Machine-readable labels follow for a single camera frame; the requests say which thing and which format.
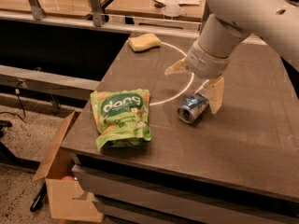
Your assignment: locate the metal bracket post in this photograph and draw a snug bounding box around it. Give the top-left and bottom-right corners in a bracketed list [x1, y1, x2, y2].
[90, 0, 104, 27]
[28, 0, 46, 21]

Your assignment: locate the silver blue redbull can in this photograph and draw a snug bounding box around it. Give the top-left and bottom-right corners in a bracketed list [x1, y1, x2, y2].
[178, 92, 208, 124]

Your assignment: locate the left metal bracket post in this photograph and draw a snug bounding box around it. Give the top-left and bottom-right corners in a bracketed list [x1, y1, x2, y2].
[28, 0, 46, 21]

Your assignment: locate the cardboard box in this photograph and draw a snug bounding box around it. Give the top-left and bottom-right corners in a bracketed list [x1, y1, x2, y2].
[33, 112, 103, 223]

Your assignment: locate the black cable on floor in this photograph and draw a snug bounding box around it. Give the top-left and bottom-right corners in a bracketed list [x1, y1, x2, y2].
[0, 88, 28, 123]

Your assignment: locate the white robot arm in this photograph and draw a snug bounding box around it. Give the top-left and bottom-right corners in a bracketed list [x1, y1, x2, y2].
[165, 0, 299, 113]

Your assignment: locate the white face mask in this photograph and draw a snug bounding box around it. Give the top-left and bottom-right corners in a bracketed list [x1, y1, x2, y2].
[162, 4, 185, 18]

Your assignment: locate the green snack chip bag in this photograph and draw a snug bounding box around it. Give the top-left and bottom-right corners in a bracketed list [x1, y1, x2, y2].
[91, 89, 152, 150]

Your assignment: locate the orange ball in box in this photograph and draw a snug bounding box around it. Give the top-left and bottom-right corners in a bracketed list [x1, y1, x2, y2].
[61, 175, 75, 181]

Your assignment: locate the yellow sponge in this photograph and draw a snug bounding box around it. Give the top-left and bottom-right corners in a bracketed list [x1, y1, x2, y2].
[128, 34, 162, 52]

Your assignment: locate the middle metal bracket post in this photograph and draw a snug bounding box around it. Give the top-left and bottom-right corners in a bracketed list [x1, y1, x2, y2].
[90, 0, 104, 27]

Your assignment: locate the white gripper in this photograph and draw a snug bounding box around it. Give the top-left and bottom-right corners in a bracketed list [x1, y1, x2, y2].
[164, 40, 230, 114]

